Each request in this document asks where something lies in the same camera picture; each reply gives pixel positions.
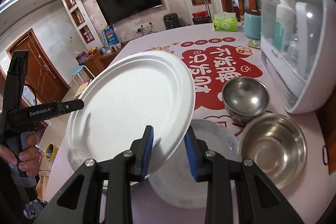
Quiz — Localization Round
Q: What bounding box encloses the pink printed tablecloth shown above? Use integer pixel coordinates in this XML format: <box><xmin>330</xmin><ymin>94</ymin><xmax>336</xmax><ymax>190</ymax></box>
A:
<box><xmin>46</xmin><ymin>24</ymin><xmax>330</xmax><ymax>223</ymax></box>

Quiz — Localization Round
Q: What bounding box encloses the blue poster sign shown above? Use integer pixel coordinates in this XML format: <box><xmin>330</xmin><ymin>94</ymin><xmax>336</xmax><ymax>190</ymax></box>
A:
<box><xmin>101</xmin><ymin>27</ymin><xmax>119</xmax><ymax>46</ymax></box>

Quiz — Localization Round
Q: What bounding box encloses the wooden tv console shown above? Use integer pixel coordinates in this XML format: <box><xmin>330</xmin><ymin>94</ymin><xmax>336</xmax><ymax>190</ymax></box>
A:
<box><xmin>83</xmin><ymin>47</ymin><xmax>124</xmax><ymax>79</ymax></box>

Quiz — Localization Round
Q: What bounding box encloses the white paper plate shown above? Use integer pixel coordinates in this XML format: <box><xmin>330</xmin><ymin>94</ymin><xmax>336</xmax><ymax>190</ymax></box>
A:
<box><xmin>66</xmin><ymin>51</ymin><xmax>195</xmax><ymax>173</ymax></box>

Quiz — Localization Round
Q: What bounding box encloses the green tissue pack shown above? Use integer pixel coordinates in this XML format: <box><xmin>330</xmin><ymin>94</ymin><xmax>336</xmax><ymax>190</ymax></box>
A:
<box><xmin>213</xmin><ymin>12</ymin><xmax>238</xmax><ymax>32</ymax></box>

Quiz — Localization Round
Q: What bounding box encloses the teal round container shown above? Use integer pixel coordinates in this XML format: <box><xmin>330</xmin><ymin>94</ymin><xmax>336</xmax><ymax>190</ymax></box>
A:
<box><xmin>244</xmin><ymin>10</ymin><xmax>261</xmax><ymax>40</ymax></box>

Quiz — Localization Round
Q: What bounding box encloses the small steel bowl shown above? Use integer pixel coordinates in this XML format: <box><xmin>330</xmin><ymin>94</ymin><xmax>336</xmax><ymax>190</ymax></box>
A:
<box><xmin>222</xmin><ymin>76</ymin><xmax>270</xmax><ymax>122</ymax></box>

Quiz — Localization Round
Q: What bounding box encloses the white sterilizer cabinet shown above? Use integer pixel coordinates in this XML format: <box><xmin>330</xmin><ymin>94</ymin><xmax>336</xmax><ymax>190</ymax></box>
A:
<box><xmin>261</xmin><ymin>0</ymin><xmax>335</xmax><ymax>114</ymax></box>

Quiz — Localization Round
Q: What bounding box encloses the yellow tape roll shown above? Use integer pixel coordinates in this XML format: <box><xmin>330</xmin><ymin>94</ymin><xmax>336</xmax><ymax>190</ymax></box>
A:
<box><xmin>45</xmin><ymin>143</ymin><xmax>58</xmax><ymax>162</ymax></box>

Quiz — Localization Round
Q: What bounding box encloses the light blue stool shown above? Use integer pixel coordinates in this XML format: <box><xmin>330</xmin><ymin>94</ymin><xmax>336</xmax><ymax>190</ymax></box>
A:
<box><xmin>71</xmin><ymin>65</ymin><xmax>96</xmax><ymax>87</ymax></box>

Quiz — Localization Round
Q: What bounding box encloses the person's left hand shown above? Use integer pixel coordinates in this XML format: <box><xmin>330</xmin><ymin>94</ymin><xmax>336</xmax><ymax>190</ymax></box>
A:
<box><xmin>1</xmin><ymin>134</ymin><xmax>40</xmax><ymax>177</ymax></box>

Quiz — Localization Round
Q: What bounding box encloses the blue patterned porcelain plate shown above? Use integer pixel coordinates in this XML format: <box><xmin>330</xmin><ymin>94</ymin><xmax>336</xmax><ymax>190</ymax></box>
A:
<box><xmin>149</xmin><ymin>119</ymin><xmax>238</xmax><ymax>209</ymax></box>

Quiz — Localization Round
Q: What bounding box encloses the wide steel bowl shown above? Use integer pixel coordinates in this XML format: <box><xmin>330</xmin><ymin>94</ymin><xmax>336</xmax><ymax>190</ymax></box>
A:
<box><xmin>238</xmin><ymin>113</ymin><xmax>306</xmax><ymax>190</ymax></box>

